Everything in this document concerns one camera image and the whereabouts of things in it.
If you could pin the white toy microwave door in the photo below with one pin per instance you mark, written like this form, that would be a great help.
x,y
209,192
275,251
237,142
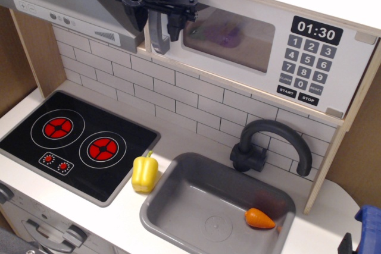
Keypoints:
x,y
285,52

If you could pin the purple toy eggplant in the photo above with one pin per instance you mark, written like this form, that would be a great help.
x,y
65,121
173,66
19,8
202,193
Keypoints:
x,y
221,34

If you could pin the grey toy range hood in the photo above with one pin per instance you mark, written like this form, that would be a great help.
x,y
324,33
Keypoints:
x,y
103,20

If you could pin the black toy induction stove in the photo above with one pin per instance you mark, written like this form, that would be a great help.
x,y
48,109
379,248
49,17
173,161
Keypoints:
x,y
79,146

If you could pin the yellow toy bell pepper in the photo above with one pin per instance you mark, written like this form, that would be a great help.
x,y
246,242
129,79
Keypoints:
x,y
144,175

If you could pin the grey toy sink basin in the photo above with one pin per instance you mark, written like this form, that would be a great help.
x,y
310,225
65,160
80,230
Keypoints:
x,y
199,205

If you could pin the orange toy carrot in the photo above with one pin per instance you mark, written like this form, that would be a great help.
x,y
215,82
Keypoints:
x,y
258,219

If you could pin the grey toy oven door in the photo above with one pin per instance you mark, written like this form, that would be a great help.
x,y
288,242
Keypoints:
x,y
52,232

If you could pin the blue plastic object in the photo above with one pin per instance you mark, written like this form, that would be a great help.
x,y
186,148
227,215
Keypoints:
x,y
369,216

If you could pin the black object at edge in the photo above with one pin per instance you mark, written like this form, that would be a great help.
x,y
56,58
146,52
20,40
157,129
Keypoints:
x,y
345,247

